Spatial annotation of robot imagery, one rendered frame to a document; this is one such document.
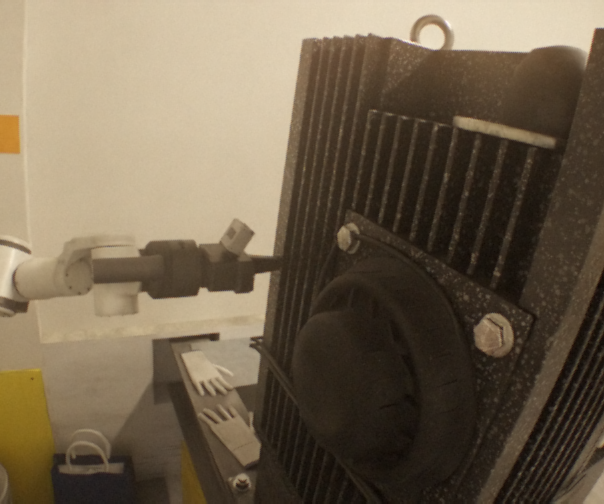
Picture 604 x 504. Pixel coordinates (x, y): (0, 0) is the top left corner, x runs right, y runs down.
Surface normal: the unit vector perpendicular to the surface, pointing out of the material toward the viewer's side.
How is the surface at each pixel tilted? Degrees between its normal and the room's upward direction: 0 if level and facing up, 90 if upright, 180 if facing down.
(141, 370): 90
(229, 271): 90
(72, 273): 70
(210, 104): 90
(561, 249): 90
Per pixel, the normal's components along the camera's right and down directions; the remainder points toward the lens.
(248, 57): 0.44, 0.37
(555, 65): -0.50, -0.29
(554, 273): -0.88, 0.04
